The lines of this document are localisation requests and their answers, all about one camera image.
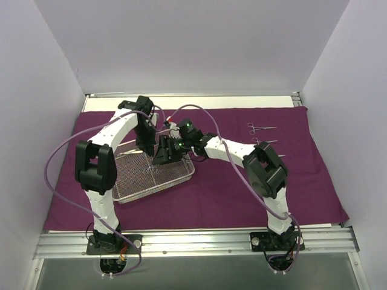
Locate wire mesh instrument tray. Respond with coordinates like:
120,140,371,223
112,140,195,204

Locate purple cloth wrap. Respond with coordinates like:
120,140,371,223
42,105,350,233

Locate steel surgical scissors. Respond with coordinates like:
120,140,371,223
252,137,278,144

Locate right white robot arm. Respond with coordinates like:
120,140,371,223
152,133,294,250

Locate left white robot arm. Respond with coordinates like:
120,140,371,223
75,95,157,253

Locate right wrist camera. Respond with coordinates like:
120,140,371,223
177,118,203,140

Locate back aluminium rail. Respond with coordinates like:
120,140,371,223
86,92,125,98

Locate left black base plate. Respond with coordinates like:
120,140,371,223
86,231,143,256

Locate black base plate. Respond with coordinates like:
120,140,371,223
86,231,143,256
250,230,299,252

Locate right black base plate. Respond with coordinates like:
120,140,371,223
250,230,299,252

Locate front aluminium rail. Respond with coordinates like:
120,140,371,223
34,226,360,259

